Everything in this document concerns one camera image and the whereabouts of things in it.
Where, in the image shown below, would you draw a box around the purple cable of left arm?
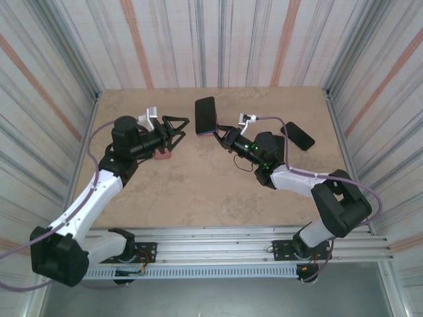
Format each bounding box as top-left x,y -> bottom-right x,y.
0,121 -> 128,292

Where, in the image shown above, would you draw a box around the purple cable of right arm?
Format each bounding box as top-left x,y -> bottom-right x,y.
254,116 -> 384,285

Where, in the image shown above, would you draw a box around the grey slotted cable tray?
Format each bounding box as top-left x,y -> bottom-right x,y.
79,265 -> 298,281

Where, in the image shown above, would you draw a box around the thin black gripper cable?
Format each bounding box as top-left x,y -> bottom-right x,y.
233,153 -> 257,172

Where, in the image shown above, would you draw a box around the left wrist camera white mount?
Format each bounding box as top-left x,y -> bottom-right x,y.
137,106 -> 159,131

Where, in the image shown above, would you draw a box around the red black base wires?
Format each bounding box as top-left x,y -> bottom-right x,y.
296,254 -> 321,273
134,249 -> 149,275

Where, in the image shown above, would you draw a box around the pink phone case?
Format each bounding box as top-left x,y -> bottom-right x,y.
153,148 -> 173,162

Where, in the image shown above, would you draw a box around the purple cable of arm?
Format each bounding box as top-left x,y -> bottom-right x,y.
254,116 -> 384,285
0,121 -> 128,292

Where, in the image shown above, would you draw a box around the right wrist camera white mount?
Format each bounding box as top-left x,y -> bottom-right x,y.
238,112 -> 257,136

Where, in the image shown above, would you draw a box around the aluminium rail frame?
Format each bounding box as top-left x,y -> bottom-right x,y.
32,225 -> 396,269

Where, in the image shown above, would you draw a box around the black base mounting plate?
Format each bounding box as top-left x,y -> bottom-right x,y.
98,242 -> 158,265
271,239 -> 333,262

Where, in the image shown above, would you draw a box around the black phone red edge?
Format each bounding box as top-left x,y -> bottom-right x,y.
194,96 -> 219,137

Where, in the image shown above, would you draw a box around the aluminium side rail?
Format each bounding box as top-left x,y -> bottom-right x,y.
67,91 -> 102,207
324,86 -> 376,237

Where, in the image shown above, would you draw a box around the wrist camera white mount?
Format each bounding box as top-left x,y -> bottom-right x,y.
137,106 -> 159,131
238,112 -> 257,136

